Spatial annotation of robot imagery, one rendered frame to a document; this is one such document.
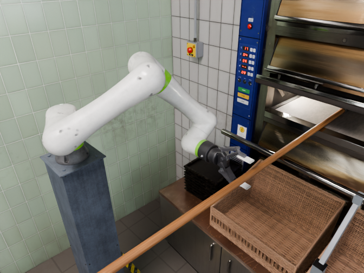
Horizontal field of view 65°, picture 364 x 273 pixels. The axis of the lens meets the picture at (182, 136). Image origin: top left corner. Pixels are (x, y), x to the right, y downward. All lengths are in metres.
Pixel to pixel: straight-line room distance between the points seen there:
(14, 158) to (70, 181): 0.77
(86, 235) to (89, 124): 0.67
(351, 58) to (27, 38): 1.66
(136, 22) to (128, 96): 1.14
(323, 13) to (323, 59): 0.21
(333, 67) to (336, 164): 0.52
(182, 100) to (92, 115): 0.43
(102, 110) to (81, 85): 0.95
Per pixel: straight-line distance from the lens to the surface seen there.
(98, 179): 1.42
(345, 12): 1.54
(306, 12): 1.60
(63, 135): 1.11
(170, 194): 2.04
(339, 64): 1.58
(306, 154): 1.79
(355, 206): 1.33
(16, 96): 1.92
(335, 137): 1.68
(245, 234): 1.65
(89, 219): 1.52
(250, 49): 1.78
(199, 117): 1.36
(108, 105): 1.07
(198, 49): 2.05
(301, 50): 1.66
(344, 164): 1.73
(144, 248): 0.95
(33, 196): 2.23
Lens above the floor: 1.93
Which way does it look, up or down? 30 degrees down
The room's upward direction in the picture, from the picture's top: 1 degrees counter-clockwise
